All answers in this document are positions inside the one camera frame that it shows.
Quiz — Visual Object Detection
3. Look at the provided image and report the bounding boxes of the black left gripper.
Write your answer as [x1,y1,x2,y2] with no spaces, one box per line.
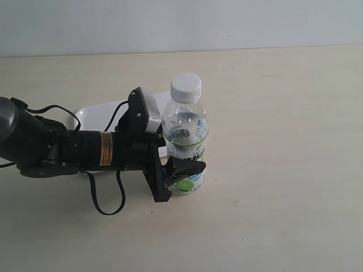
[113,132,206,202]

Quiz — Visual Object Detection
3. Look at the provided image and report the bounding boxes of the clear plastic drink bottle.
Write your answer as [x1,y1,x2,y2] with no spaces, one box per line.
[161,90,210,195]

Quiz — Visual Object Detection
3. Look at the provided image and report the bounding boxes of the white bottle cap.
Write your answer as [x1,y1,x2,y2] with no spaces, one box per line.
[171,73,202,101]

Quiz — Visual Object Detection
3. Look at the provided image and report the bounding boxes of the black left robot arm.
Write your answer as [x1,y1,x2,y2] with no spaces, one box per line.
[1,92,206,202]

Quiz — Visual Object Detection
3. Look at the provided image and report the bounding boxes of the white plastic tray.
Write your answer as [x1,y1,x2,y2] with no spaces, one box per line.
[74,91,174,159]

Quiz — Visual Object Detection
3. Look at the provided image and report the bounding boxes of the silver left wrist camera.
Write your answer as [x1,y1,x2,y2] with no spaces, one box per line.
[128,87,162,134]

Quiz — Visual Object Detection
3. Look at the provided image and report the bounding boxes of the black camera cable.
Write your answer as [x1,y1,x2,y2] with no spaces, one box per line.
[0,97,132,216]

